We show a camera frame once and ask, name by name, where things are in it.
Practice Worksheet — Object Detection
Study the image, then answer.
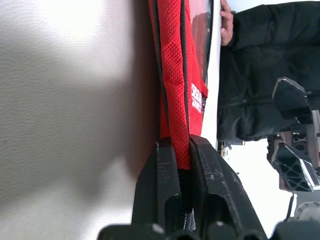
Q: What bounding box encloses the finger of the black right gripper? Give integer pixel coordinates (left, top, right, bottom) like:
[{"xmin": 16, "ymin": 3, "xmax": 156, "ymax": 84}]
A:
[
  {"xmin": 270, "ymin": 141, "xmax": 320, "ymax": 193},
  {"xmin": 271, "ymin": 76, "xmax": 315, "ymax": 125}
]

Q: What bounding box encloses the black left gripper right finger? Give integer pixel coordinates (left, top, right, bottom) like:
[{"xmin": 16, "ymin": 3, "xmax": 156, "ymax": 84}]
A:
[{"xmin": 189, "ymin": 135, "xmax": 267, "ymax": 240}]

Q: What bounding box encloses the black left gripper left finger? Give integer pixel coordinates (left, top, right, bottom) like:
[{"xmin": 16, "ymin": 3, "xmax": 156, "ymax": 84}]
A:
[{"xmin": 131, "ymin": 136, "xmax": 185, "ymax": 227}]

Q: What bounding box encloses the red mesh fabric bag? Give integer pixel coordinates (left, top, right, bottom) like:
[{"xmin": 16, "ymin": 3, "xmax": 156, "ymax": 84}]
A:
[{"xmin": 148, "ymin": 0, "xmax": 215, "ymax": 232}]

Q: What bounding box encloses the person's bare hand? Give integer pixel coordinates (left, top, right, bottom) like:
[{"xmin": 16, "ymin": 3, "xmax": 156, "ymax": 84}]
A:
[{"xmin": 219, "ymin": 0, "xmax": 235, "ymax": 47}]

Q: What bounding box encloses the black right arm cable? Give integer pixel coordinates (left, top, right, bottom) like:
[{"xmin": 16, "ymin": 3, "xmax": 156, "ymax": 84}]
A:
[{"xmin": 284, "ymin": 193, "xmax": 296, "ymax": 224}]

